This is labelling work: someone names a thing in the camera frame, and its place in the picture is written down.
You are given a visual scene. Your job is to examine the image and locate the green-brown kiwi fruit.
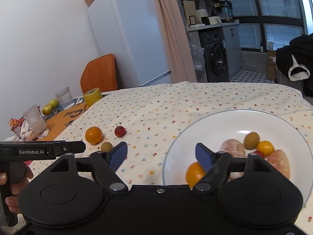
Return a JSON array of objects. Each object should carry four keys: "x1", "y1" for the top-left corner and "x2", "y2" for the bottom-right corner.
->
[
  {"x1": 101, "y1": 142, "x2": 113, "y2": 152},
  {"x1": 244, "y1": 132, "x2": 260, "y2": 150}
]

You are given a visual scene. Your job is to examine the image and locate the yellow-orange large orange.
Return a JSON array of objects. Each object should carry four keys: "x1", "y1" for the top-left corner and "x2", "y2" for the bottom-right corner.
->
[{"x1": 185, "y1": 162, "x2": 206, "y2": 189}]

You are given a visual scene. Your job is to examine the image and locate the dark orange large orange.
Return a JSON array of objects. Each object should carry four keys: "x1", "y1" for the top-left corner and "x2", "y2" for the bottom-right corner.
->
[{"x1": 85, "y1": 126, "x2": 102, "y2": 145}]

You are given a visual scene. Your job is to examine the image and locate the red small apple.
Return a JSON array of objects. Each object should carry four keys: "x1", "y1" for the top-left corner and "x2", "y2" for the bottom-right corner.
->
[
  {"x1": 114, "y1": 124, "x2": 127, "y2": 138},
  {"x1": 255, "y1": 151, "x2": 265, "y2": 159}
]

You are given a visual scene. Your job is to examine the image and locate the small tangerine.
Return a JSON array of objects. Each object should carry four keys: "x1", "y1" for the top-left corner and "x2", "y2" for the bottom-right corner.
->
[{"x1": 256, "y1": 141, "x2": 275, "y2": 156}]

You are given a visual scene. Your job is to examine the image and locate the person's left hand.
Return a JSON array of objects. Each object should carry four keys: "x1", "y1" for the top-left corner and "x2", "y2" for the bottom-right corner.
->
[{"x1": 1, "y1": 167, "x2": 33, "y2": 214}]

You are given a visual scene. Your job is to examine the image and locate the tissue pack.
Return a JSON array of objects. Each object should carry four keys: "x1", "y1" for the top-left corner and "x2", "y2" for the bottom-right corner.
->
[{"x1": 20, "y1": 120, "x2": 37, "y2": 142}]

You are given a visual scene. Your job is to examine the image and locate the red snack packet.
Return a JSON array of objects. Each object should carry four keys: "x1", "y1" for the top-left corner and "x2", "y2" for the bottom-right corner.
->
[{"x1": 9, "y1": 117, "x2": 25, "y2": 132}]

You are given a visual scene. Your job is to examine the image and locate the white plate blue rim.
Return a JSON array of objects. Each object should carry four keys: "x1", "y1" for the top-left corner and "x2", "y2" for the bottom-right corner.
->
[{"x1": 162, "y1": 110, "x2": 312, "y2": 202}]

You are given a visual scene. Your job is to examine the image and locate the tall frosted drinking glass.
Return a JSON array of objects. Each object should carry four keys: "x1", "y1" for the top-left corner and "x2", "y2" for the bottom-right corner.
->
[{"x1": 23, "y1": 105, "x2": 49, "y2": 139}]

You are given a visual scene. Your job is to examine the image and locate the orange cat table mat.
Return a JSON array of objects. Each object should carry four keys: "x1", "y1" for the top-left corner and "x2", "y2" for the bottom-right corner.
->
[{"x1": 39, "y1": 100, "x2": 105, "y2": 142}]

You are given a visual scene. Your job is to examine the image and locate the green apple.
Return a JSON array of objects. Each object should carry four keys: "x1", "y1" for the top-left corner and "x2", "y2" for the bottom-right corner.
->
[
  {"x1": 49, "y1": 99, "x2": 59, "y2": 108},
  {"x1": 42, "y1": 104, "x2": 54, "y2": 116}
]

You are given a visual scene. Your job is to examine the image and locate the floral white tablecloth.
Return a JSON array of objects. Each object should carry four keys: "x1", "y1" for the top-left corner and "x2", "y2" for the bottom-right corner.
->
[{"x1": 26, "y1": 80, "x2": 313, "y2": 233}]

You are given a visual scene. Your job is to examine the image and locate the yellow tape roll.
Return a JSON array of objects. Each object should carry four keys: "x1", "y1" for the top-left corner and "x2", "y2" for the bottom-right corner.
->
[{"x1": 83, "y1": 88, "x2": 102, "y2": 107}]

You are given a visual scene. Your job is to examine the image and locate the short clear drinking glass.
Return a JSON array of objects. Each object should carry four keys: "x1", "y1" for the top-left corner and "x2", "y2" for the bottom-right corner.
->
[{"x1": 55, "y1": 87, "x2": 75, "y2": 110}]

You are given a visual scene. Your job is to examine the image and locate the orange chair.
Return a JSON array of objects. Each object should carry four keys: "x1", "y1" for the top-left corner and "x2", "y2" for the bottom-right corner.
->
[{"x1": 80, "y1": 54, "x2": 119, "y2": 93}]

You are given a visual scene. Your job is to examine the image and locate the pink curtain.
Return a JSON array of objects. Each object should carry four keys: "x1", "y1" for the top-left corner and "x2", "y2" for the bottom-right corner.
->
[{"x1": 155, "y1": 0, "x2": 197, "y2": 83}]

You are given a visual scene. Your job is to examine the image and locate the cardboard box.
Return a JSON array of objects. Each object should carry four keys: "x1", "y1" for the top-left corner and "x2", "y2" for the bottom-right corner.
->
[{"x1": 266, "y1": 50, "x2": 277, "y2": 81}]

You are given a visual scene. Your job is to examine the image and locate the black washing machine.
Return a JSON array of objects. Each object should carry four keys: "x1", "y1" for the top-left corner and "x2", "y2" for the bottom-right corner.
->
[{"x1": 198, "y1": 29, "x2": 229, "y2": 83}]

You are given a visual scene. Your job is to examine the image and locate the black jacket on chair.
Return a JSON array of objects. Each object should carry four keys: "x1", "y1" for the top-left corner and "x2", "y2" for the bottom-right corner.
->
[{"x1": 276, "y1": 34, "x2": 312, "y2": 97}]

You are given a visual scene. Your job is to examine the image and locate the white refrigerator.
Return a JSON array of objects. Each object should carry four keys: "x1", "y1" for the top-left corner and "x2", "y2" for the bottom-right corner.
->
[{"x1": 87, "y1": 0, "x2": 172, "y2": 88}]

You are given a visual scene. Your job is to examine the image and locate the black spice rack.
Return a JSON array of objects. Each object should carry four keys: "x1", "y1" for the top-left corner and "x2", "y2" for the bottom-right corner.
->
[{"x1": 212, "y1": 0, "x2": 235, "y2": 23}]

